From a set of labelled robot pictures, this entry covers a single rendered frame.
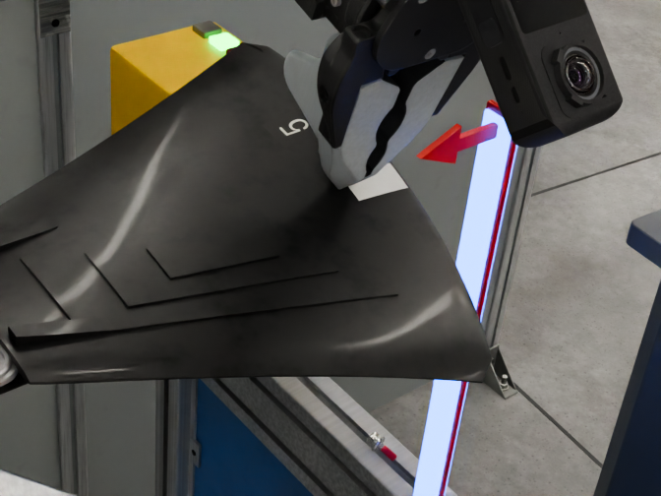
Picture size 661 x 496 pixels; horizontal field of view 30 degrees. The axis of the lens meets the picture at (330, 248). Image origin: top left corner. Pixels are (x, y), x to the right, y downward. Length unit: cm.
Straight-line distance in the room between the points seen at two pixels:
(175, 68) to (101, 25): 45
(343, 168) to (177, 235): 8
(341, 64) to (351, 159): 7
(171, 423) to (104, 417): 56
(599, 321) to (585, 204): 43
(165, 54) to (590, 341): 163
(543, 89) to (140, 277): 19
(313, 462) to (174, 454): 26
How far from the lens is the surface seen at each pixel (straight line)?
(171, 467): 123
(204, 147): 62
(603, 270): 269
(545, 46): 49
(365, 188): 62
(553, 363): 241
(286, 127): 64
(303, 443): 99
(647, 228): 98
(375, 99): 55
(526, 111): 49
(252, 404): 104
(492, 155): 71
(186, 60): 97
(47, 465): 175
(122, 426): 178
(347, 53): 52
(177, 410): 117
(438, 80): 58
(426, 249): 61
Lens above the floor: 153
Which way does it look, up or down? 36 degrees down
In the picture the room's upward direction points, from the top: 6 degrees clockwise
